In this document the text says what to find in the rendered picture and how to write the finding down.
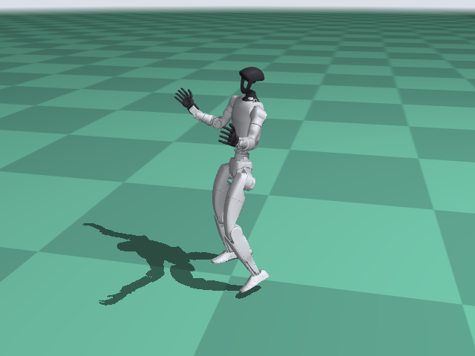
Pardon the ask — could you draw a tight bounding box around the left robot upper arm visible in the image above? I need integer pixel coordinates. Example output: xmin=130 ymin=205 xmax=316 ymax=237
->
xmin=243 ymin=105 xmax=267 ymax=141

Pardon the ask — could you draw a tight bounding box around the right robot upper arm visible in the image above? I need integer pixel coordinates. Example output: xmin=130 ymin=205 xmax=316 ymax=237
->
xmin=212 ymin=95 xmax=238 ymax=129

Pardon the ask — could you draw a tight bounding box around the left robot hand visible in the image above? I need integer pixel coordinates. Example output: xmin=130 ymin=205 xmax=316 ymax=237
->
xmin=218 ymin=123 xmax=239 ymax=147

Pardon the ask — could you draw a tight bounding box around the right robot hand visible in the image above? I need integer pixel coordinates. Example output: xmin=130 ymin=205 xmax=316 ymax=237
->
xmin=174 ymin=88 xmax=199 ymax=115

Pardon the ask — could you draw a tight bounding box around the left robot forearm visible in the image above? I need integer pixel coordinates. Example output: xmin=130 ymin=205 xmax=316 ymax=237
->
xmin=232 ymin=137 xmax=255 ymax=151

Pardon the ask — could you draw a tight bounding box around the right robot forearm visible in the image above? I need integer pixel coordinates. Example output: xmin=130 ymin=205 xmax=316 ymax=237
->
xmin=189 ymin=105 xmax=218 ymax=126

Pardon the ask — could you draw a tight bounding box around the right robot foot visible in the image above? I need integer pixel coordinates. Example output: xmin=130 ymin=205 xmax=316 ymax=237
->
xmin=212 ymin=250 xmax=237 ymax=263

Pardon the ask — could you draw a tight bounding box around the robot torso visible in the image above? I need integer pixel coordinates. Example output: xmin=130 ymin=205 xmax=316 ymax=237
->
xmin=229 ymin=94 xmax=264 ymax=178

